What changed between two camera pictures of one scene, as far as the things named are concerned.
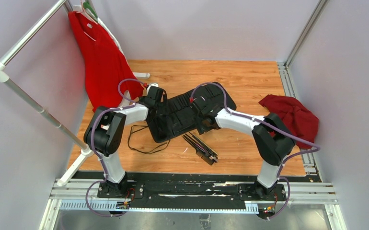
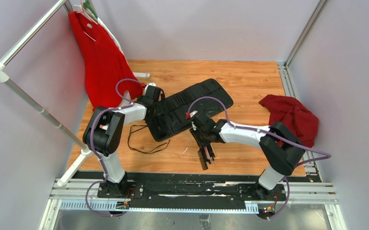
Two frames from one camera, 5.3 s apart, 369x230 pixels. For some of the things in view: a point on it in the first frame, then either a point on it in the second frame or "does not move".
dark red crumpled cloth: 302,123 does not move
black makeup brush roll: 183,110 does not move
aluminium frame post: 306,32 does not move
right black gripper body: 201,125 → 201,136
